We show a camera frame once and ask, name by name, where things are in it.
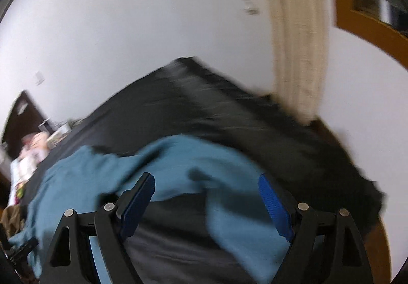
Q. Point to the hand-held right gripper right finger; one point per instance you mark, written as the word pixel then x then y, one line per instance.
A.
pixel 274 206

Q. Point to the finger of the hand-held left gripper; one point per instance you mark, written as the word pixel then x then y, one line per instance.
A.
pixel 22 250

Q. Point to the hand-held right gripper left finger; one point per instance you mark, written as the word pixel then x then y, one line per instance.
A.
pixel 137 204

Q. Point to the blue knit sweater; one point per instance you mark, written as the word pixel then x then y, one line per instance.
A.
pixel 197 156

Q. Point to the brown fleece garment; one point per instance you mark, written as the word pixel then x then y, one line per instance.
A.
pixel 12 220

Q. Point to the green toy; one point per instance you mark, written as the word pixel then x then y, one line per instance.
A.
pixel 20 190

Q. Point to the black bed cover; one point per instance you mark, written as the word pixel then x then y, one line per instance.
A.
pixel 223 111

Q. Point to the printed pillow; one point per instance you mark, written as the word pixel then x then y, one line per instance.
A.
pixel 36 143

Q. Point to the white tablet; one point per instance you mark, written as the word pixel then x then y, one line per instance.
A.
pixel 46 126

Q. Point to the dark wooden headboard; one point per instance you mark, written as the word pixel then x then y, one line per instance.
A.
pixel 22 118

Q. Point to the cream curtain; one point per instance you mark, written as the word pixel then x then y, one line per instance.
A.
pixel 296 32

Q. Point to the white wall socket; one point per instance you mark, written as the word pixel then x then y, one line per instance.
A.
pixel 40 78

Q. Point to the wooden window frame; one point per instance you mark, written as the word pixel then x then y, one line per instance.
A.
pixel 341 0

